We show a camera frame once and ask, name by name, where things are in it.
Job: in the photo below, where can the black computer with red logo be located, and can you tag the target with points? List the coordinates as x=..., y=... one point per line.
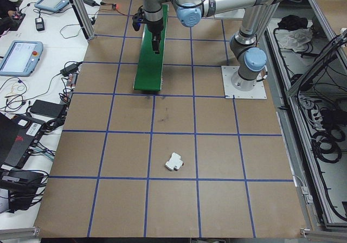
x=13, y=142

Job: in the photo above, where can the aluminium profile post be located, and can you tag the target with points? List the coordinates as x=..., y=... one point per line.
x=80, y=12

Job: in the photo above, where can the yellow rubber band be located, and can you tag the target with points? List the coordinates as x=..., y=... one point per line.
x=16, y=88

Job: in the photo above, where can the black rectangular box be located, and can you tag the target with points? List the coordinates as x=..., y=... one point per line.
x=47, y=108

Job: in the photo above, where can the white plastic circuit breaker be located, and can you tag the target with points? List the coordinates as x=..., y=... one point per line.
x=173, y=162

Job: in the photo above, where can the black power adapter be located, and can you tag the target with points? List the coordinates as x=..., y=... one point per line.
x=90, y=1
x=70, y=69

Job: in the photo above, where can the controller board with red light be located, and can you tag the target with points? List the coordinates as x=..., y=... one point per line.
x=116, y=6

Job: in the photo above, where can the aluminium V-shaped frame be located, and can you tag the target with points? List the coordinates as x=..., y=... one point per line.
x=287, y=134

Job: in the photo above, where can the green belt conveyor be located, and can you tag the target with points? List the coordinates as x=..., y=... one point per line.
x=149, y=75

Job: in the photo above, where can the aluminium table edge bracket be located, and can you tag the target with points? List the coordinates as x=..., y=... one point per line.
x=325, y=236
x=19, y=232

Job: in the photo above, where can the small circuit board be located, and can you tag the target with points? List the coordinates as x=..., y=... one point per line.
x=71, y=80

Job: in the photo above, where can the white crumpled cloth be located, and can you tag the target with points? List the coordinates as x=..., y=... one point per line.
x=295, y=38

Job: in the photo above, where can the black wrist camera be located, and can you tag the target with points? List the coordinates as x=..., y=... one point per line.
x=137, y=22

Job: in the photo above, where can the white side table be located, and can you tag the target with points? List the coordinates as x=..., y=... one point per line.
x=51, y=38

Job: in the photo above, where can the black electronic device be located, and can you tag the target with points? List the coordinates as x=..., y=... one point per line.
x=19, y=188

